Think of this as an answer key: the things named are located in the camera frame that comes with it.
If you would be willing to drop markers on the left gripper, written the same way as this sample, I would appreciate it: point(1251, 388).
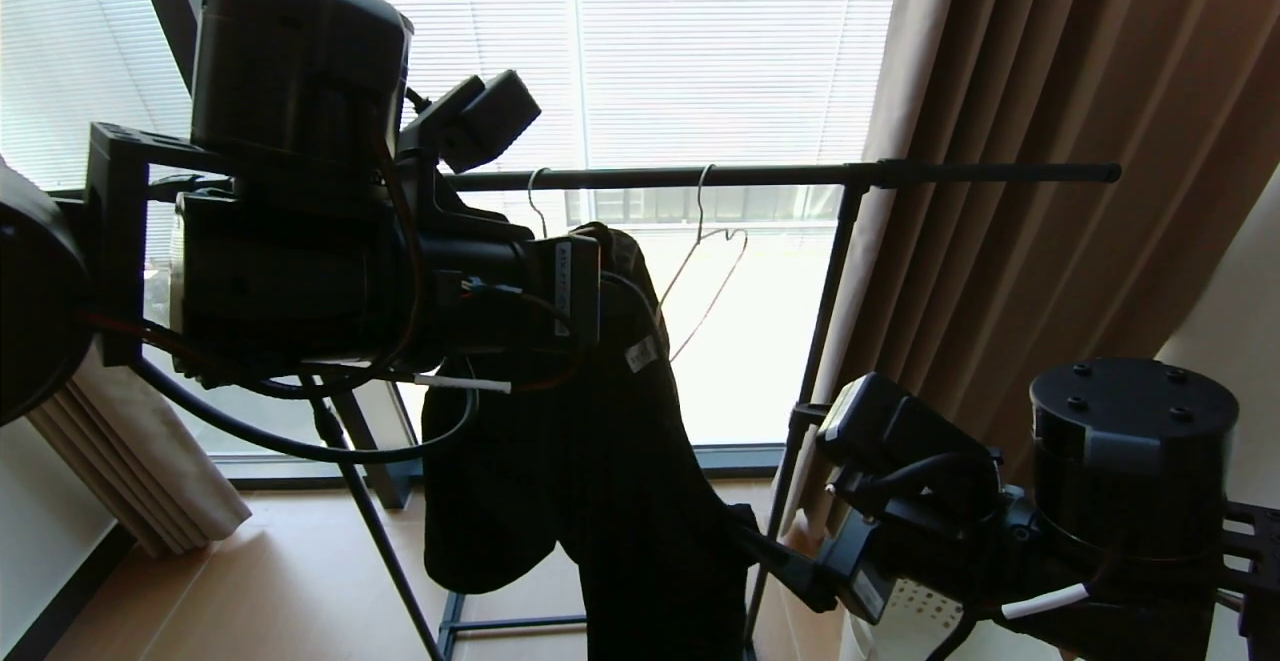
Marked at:
point(500, 291)

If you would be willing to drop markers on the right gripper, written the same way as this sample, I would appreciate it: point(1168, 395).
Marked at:
point(900, 551)

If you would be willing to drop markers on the pink clothes hanger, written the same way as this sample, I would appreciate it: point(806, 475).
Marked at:
point(699, 206)
point(529, 199)

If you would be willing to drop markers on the black garment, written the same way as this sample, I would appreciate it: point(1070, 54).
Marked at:
point(650, 501)
point(480, 501)

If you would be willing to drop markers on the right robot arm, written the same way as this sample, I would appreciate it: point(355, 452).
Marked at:
point(1130, 461)

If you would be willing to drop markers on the white laundry basket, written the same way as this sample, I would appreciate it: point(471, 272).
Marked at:
point(900, 631)

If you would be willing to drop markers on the black clothes rack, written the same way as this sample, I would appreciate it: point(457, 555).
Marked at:
point(900, 173)

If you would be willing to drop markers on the window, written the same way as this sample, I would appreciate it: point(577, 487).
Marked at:
point(700, 41)

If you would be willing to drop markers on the brown curtain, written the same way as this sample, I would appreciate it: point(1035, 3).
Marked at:
point(1050, 141)
point(150, 481)

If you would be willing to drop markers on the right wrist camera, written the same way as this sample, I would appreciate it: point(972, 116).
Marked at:
point(880, 431)

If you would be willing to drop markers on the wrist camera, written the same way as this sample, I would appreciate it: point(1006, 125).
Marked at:
point(880, 431)
point(490, 121)

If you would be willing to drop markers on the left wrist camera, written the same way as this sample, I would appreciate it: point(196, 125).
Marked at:
point(490, 121)

